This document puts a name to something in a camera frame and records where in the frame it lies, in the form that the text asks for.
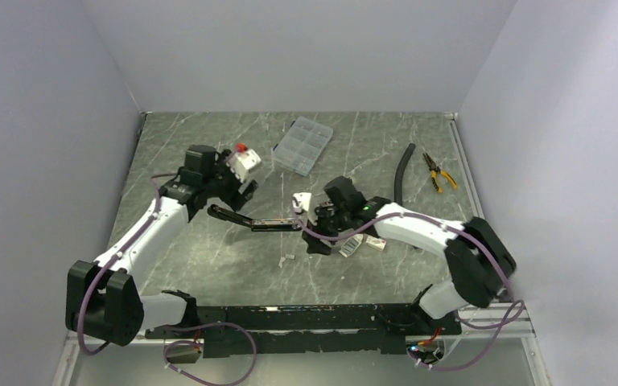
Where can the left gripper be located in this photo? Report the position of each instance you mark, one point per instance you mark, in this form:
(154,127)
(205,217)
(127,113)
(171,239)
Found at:
(234,199)

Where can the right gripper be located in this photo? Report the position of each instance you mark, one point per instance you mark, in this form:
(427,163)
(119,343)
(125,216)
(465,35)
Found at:
(315,244)

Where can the staple tray with staples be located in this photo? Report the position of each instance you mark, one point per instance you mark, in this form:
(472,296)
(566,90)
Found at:
(350,246)

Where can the white staple box sleeve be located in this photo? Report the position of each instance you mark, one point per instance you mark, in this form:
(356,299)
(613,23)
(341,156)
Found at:
(376,243)

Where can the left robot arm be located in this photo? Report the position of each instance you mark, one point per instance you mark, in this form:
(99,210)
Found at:
(103,300)

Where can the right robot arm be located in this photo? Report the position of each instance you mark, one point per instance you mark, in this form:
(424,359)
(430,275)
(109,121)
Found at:
(477,260)

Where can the clear plastic organizer box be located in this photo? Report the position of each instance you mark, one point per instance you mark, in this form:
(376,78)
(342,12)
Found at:
(302,145)

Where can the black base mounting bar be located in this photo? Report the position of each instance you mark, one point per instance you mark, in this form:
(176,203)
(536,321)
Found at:
(239,330)

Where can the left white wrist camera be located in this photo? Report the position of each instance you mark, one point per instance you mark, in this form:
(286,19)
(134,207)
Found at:
(243,161)

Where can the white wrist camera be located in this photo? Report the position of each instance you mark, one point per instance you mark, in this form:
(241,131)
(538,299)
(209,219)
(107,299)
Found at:
(301,202)
(243,161)

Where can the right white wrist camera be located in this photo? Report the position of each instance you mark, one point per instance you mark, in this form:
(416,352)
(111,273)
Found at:
(301,202)

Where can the yellow handled pliers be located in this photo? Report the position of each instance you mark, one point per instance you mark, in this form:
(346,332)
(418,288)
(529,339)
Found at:
(436,171)

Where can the aluminium extrusion rail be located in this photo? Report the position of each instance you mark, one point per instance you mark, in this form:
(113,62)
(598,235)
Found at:
(501,319)

